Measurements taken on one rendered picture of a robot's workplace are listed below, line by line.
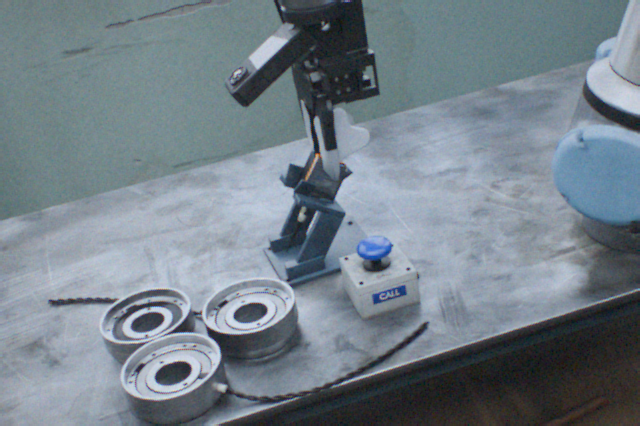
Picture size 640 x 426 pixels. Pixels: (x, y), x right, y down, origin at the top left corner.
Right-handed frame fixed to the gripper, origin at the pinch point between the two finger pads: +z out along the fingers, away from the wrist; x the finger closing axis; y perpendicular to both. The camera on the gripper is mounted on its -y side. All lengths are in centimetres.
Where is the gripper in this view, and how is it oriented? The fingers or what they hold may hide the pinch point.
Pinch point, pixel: (324, 166)
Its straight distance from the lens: 109.3
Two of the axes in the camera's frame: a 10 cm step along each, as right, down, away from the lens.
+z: 1.6, 8.5, 5.0
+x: -3.2, -4.3, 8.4
